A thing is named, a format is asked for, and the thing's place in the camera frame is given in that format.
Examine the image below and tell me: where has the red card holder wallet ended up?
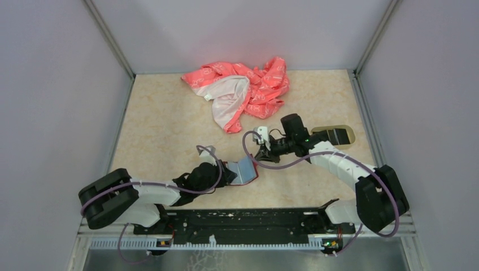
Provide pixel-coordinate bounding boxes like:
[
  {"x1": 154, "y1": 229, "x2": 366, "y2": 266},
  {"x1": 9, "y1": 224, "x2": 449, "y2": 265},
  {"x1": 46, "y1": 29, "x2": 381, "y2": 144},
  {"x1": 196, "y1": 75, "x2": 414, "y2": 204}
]
[{"x1": 227, "y1": 156, "x2": 259, "y2": 186}]

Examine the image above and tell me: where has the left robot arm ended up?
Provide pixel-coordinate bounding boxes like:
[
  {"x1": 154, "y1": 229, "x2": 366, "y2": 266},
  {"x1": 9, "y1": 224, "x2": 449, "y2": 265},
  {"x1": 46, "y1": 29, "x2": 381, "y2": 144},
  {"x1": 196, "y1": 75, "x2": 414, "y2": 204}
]
[{"x1": 78, "y1": 161, "x2": 238, "y2": 234}]

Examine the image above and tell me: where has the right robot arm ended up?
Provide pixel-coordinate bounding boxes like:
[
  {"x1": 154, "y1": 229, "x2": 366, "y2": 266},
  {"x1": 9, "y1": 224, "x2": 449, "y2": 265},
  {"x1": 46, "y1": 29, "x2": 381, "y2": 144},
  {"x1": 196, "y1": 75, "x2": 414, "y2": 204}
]
[{"x1": 250, "y1": 113, "x2": 410, "y2": 237}]

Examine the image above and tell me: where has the beige oval card tray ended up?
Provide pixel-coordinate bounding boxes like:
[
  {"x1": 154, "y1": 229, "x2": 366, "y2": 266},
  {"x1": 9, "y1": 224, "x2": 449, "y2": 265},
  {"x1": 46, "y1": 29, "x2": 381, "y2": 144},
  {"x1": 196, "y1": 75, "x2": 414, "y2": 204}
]
[{"x1": 311, "y1": 124, "x2": 356, "y2": 150}]

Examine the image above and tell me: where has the pink and white cloth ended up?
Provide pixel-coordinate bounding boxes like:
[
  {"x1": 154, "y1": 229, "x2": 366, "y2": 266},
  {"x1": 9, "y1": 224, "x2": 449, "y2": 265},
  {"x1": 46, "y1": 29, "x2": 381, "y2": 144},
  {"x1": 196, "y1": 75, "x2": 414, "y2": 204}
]
[{"x1": 181, "y1": 56, "x2": 290, "y2": 133}]

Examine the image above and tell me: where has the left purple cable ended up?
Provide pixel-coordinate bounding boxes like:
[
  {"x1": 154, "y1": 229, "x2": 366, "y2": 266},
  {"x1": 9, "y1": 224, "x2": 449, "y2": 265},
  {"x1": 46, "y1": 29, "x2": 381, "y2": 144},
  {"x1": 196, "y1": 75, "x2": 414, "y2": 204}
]
[{"x1": 80, "y1": 145, "x2": 224, "y2": 218}]

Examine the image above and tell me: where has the purple cable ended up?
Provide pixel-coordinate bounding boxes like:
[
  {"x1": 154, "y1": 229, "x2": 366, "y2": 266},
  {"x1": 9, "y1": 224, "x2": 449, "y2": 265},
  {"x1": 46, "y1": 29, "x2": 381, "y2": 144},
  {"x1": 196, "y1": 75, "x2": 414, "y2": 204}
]
[
  {"x1": 242, "y1": 130, "x2": 400, "y2": 238},
  {"x1": 80, "y1": 145, "x2": 224, "y2": 218}
]

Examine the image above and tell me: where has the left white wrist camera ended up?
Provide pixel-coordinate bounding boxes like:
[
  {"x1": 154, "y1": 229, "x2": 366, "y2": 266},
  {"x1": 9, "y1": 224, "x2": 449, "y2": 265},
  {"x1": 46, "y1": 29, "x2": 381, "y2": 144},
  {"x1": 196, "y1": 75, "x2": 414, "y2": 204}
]
[{"x1": 198, "y1": 145, "x2": 217, "y2": 166}]

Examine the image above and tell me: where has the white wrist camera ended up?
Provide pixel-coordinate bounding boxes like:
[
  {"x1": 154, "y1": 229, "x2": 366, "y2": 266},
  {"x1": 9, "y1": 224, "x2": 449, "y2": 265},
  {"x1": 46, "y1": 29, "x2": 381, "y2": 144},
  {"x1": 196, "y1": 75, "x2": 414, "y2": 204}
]
[
  {"x1": 253, "y1": 126, "x2": 271, "y2": 150},
  {"x1": 198, "y1": 145, "x2": 217, "y2": 166}
]

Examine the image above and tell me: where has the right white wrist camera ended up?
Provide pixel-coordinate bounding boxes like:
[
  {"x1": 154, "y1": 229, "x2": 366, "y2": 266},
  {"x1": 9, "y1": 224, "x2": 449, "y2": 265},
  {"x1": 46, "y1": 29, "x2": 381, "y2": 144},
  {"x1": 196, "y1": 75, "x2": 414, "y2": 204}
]
[{"x1": 253, "y1": 126, "x2": 271, "y2": 150}]

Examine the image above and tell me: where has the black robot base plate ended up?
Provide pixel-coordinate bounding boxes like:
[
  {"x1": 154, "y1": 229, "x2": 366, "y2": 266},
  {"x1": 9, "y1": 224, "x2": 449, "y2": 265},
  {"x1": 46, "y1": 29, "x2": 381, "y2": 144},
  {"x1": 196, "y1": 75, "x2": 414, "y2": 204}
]
[{"x1": 133, "y1": 207, "x2": 356, "y2": 245}]

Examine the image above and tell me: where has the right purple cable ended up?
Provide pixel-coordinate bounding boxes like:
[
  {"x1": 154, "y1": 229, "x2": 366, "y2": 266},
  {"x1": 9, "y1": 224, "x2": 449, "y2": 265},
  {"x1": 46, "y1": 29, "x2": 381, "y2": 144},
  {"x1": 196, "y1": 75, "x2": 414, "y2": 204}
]
[{"x1": 242, "y1": 130, "x2": 400, "y2": 238}]

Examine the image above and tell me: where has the aluminium front frame rail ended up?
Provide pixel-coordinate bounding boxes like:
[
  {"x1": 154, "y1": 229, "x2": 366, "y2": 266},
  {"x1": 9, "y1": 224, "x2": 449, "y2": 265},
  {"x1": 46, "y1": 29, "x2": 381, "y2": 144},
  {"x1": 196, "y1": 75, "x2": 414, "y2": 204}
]
[{"x1": 76, "y1": 211, "x2": 418, "y2": 251}]

